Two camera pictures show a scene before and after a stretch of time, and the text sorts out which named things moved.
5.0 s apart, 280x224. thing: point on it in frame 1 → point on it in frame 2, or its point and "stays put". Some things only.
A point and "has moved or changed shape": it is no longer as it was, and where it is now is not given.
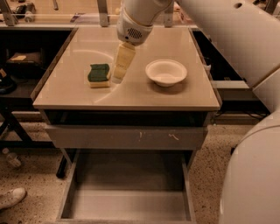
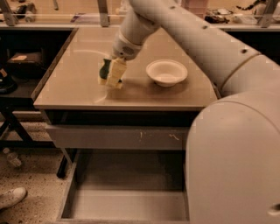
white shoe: (12, 197) stays put
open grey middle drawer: (127, 186) stays put
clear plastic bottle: (11, 157) stays put
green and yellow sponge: (97, 76) has moved or changed shape
